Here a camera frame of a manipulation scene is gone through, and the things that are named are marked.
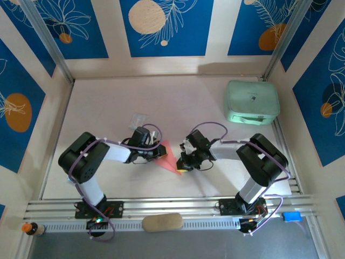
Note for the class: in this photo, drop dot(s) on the pink cloth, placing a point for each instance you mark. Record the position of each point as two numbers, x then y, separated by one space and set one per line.
168 162

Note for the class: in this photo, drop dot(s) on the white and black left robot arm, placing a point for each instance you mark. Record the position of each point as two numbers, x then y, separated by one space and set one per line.
117 153

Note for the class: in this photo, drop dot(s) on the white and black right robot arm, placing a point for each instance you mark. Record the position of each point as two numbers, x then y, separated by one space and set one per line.
225 152

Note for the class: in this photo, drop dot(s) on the small clear plastic packet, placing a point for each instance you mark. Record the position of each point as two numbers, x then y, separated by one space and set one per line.
137 120

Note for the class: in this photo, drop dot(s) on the beige oval block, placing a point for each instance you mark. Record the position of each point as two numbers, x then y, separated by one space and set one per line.
162 222

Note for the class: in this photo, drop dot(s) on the mint green zip pouch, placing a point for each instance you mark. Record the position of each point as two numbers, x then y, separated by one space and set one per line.
250 99

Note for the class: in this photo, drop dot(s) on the blue box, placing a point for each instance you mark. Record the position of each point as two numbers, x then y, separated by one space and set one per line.
291 216

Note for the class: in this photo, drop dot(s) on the small bottle with orange cap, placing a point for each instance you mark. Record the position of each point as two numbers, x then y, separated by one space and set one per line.
33 228

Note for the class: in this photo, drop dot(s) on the aluminium mounting rail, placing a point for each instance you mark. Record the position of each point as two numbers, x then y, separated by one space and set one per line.
167 206

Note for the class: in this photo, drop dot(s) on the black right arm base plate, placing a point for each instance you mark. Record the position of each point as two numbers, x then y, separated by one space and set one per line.
227 207

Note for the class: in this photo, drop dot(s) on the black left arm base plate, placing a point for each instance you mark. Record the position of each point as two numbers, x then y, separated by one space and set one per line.
116 209

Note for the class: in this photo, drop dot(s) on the aluminium frame post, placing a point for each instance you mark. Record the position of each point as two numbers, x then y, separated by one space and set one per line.
283 40
51 46

